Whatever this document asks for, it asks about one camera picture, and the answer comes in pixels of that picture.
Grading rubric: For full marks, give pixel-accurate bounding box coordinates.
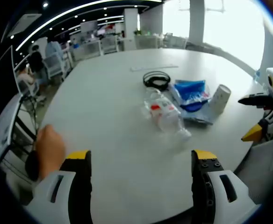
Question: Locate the clear packet with blue pad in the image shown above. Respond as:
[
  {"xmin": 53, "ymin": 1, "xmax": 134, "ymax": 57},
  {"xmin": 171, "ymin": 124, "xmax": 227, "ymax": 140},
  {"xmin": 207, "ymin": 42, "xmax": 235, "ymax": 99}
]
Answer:
[{"xmin": 169, "ymin": 84, "xmax": 218, "ymax": 126}]

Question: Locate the white mesh office chair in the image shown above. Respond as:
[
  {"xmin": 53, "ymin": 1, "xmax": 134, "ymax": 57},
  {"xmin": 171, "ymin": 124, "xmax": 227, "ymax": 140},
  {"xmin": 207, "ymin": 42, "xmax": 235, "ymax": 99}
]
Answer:
[
  {"xmin": 43, "ymin": 52, "xmax": 67, "ymax": 78},
  {"xmin": 101, "ymin": 37, "xmax": 119, "ymax": 55}
]

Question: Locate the ceiling air conditioner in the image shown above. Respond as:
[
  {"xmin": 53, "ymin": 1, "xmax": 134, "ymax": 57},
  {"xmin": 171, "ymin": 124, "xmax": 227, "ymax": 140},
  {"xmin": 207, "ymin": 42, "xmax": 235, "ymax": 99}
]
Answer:
[{"xmin": 10, "ymin": 13, "xmax": 43, "ymax": 35}]

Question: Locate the hanging display screen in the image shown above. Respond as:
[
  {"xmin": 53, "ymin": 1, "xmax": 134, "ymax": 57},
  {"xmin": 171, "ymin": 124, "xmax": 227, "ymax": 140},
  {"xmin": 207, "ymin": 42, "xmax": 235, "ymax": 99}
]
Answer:
[{"xmin": 80, "ymin": 20, "xmax": 98, "ymax": 32}]

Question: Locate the clear plastic water bottle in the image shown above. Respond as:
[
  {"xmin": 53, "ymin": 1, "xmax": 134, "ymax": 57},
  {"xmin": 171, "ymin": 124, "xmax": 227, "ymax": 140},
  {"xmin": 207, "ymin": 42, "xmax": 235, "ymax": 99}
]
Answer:
[{"xmin": 143, "ymin": 90, "xmax": 192, "ymax": 141}]

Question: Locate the white side desk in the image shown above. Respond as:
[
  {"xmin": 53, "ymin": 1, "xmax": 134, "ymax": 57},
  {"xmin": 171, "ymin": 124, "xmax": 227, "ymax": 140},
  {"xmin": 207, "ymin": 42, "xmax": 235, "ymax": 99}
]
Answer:
[{"xmin": 0, "ymin": 93, "xmax": 38, "ymax": 168}]

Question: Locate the black cable bundle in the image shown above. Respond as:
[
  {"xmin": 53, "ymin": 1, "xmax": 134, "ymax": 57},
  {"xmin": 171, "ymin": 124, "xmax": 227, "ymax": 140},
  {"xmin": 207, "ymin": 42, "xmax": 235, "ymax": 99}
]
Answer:
[{"xmin": 19, "ymin": 95, "xmax": 40, "ymax": 140}]

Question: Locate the curved ceiling light strip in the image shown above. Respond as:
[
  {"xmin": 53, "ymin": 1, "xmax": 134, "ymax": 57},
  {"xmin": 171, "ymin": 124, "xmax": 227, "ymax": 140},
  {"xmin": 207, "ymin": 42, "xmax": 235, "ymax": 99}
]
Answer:
[{"xmin": 16, "ymin": 0, "xmax": 163, "ymax": 51}]

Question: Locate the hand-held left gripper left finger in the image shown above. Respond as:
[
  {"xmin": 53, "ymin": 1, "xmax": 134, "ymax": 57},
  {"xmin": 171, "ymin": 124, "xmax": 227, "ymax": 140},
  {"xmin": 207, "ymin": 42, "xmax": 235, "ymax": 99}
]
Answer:
[{"xmin": 26, "ymin": 150, "xmax": 92, "ymax": 224}]

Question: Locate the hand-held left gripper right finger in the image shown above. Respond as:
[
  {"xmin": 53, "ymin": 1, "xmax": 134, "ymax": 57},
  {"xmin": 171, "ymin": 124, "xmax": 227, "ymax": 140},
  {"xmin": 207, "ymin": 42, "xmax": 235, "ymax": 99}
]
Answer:
[{"xmin": 191, "ymin": 149, "xmax": 261, "ymax": 224}]

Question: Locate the white paper cup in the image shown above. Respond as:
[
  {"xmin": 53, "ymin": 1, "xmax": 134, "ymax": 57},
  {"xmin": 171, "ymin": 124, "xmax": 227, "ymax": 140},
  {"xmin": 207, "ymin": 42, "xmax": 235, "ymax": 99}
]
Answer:
[{"xmin": 208, "ymin": 84, "xmax": 232, "ymax": 115}]

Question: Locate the white table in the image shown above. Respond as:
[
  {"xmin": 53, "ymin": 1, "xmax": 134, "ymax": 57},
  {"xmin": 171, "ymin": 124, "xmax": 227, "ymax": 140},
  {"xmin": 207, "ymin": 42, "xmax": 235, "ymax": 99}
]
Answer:
[{"xmin": 37, "ymin": 48, "xmax": 272, "ymax": 224}]

